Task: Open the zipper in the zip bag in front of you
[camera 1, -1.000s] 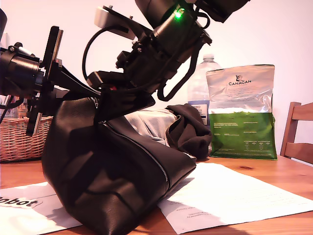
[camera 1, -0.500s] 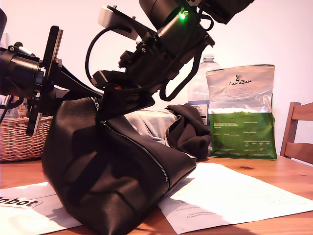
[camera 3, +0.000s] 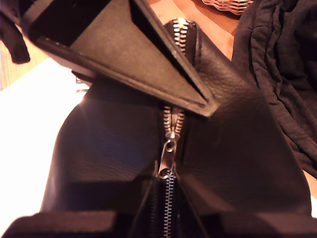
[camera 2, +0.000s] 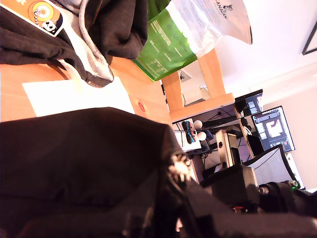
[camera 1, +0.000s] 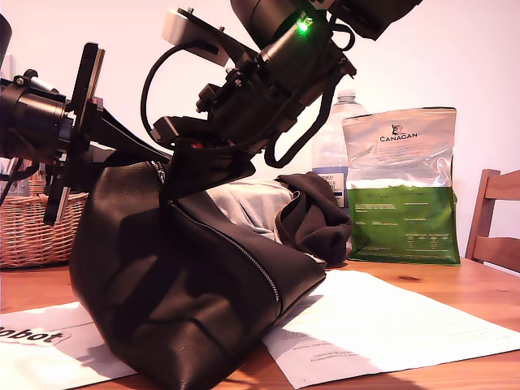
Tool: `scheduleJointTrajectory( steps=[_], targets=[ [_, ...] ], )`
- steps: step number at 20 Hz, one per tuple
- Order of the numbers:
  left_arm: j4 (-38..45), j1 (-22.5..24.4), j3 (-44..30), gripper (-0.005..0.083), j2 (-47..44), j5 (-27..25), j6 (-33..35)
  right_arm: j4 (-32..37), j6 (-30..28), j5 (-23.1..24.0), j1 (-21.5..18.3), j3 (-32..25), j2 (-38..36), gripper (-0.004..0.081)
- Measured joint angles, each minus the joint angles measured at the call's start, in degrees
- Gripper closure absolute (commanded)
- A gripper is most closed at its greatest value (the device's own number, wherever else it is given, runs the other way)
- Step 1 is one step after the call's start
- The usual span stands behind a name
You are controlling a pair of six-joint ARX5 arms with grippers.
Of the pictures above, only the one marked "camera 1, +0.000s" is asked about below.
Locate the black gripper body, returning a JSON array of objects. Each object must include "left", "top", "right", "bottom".
[
  {"left": 151, "top": 52, "right": 301, "bottom": 150},
  {"left": 6, "top": 41, "right": 106, "bottom": 228}
]

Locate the black leather zip bag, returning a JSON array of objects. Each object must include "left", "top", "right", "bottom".
[{"left": 68, "top": 145, "right": 328, "bottom": 390}]

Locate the green silver pet food bag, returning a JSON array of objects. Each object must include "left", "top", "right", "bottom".
[{"left": 342, "top": 106, "right": 462, "bottom": 267}]

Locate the large clear water bottle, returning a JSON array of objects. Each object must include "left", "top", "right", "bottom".
[{"left": 311, "top": 89, "right": 370, "bottom": 212}]

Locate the wicker basket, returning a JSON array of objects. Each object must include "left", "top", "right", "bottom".
[{"left": 0, "top": 162, "right": 91, "bottom": 269}]

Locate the dark brown grey-lined hoodie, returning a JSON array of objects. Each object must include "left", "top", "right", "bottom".
[{"left": 202, "top": 172, "right": 353, "bottom": 269}]

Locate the white LeRobot text sticker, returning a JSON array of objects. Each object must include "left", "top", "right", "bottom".
[{"left": 0, "top": 329, "right": 72, "bottom": 349}]

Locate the white printed paper sheet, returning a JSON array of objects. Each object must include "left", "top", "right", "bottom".
[{"left": 259, "top": 270, "right": 520, "bottom": 389}]

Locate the wooden chair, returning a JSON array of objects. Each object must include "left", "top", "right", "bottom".
[{"left": 465, "top": 168, "right": 520, "bottom": 274}]

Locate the arm wrist camera box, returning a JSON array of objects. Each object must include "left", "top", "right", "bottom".
[
  {"left": 161, "top": 6, "right": 263, "bottom": 68},
  {"left": 0, "top": 68, "right": 66, "bottom": 98}
]

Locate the thin black camera cable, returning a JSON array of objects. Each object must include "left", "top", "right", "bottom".
[{"left": 140, "top": 42, "right": 192, "bottom": 139}]

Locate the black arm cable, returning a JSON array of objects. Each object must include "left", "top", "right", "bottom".
[{"left": 0, "top": 158, "right": 37, "bottom": 204}]

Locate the thick black sleeved cable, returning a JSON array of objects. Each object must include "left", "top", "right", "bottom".
[{"left": 262, "top": 87, "right": 336, "bottom": 167}]

